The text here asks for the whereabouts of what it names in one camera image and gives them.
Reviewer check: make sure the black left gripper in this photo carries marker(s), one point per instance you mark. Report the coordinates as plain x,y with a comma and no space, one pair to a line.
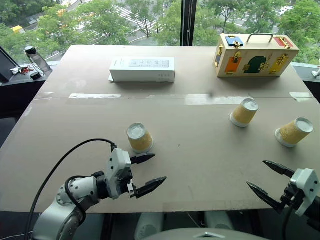
126,183

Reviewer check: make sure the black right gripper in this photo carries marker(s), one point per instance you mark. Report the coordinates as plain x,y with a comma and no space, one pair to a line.
292,197

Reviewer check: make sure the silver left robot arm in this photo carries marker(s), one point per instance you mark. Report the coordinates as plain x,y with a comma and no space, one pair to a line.
65,207

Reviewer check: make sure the yellow ribbed paper cup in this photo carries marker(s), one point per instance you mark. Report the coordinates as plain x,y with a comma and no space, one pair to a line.
292,133
243,113
140,140

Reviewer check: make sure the white rounded shape under table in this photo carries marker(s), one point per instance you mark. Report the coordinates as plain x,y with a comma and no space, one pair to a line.
218,221
148,226

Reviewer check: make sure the grey robot torso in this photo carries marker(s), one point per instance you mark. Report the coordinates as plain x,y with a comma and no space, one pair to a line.
207,235

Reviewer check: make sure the white rectangular cardboard box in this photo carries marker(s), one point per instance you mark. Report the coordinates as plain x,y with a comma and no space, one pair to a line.
142,68

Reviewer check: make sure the small white figurine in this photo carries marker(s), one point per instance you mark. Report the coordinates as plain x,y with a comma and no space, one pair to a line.
316,72

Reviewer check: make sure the small black round object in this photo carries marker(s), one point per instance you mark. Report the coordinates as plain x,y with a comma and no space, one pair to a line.
35,75

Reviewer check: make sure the black side ledge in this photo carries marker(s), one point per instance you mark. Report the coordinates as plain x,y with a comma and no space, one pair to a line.
17,92

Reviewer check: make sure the clear water bottle black cap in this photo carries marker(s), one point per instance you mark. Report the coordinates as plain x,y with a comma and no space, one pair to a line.
37,60

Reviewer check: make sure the red keys bundle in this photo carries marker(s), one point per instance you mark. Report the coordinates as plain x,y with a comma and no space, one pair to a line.
25,70

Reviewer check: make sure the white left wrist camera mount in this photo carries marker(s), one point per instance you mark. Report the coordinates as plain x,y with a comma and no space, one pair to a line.
118,165

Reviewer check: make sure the black window frame pillar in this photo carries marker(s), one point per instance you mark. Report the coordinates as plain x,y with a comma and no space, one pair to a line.
188,22

